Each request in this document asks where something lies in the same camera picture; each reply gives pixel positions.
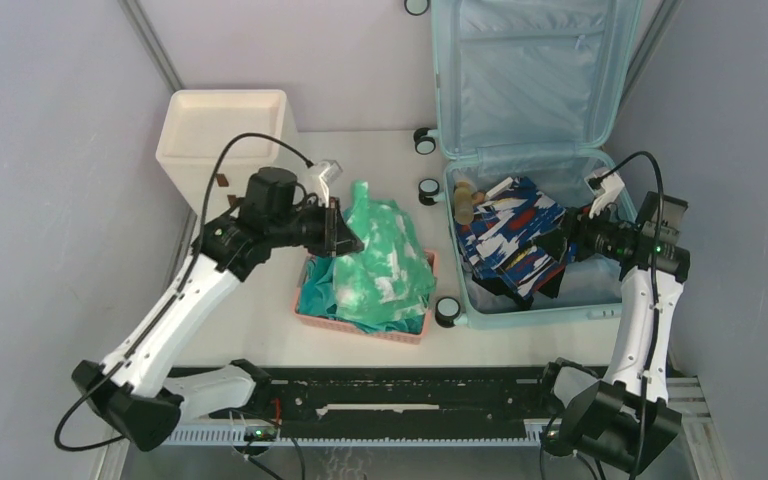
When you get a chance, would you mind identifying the blue white striped garment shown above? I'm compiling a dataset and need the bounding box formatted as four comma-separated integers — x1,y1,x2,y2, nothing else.
454,176,574,309

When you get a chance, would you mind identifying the black mounting rail base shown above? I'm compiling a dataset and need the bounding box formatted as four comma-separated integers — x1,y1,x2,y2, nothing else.
171,360,604,442

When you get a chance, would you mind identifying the teal shirt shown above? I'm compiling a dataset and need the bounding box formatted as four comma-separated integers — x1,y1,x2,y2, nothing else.
299,257,415,331

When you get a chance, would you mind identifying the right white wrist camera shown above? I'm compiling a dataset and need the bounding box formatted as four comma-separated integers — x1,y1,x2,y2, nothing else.
586,171,625,219

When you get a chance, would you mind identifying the light blue ribbed suitcase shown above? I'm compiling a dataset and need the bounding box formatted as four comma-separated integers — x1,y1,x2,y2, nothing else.
403,0,644,331

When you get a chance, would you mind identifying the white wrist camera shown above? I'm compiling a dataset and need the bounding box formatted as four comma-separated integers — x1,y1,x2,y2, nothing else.
301,159,343,206
586,171,625,219

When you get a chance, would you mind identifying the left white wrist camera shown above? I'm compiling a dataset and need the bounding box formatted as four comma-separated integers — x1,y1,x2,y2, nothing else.
301,159,343,206

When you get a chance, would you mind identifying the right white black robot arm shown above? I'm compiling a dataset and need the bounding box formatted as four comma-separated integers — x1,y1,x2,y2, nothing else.
537,191,690,478

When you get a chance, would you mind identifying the beige plastic bottle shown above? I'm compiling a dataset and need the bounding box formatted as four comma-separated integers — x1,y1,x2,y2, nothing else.
453,181,476,225

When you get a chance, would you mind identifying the black garment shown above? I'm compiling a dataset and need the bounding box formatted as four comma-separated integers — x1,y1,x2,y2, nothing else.
473,264,567,313

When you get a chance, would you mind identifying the white slotted cable duct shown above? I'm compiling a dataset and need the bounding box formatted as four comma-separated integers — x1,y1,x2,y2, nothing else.
163,421,546,447

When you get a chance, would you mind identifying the green white patterned garment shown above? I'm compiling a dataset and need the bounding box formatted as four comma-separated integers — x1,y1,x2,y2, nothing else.
333,181,436,326

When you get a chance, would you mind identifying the white flat box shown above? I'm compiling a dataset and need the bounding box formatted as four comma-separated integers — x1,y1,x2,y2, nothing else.
485,177,514,200

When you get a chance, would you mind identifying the white three-drawer storage cabinet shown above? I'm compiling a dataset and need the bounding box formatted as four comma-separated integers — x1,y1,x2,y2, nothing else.
156,89,305,220

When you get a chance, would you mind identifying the left black camera cable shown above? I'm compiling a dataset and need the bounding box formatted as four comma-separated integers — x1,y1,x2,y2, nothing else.
53,133,316,453

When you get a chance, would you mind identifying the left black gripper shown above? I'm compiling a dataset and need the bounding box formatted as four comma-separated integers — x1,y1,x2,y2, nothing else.
269,194,363,258

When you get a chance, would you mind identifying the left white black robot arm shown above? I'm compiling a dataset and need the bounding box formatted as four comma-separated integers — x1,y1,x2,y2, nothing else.
72,160,364,451

